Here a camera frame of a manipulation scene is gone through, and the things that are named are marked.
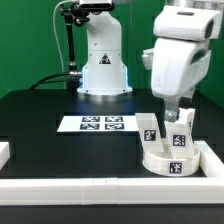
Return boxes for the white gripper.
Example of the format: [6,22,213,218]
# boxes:
[142,38,211,122]

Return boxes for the white round stool seat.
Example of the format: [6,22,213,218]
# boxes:
[142,146,200,177]

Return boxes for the white front border rail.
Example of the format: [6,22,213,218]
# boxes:
[0,178,224,205]

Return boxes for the white marker sheet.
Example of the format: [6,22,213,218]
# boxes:
[57,115,138,133]

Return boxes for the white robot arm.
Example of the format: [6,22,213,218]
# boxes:
[78,0,224,122]

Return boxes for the black cables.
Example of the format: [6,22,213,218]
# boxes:
[29,73,81,90]

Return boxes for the white cable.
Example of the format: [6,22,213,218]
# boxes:
[52,0,74,73]

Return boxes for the white left border rail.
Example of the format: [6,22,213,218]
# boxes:
[0,142,10,170]

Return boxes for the black camera stand pole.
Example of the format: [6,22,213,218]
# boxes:
[60,3,89,92]

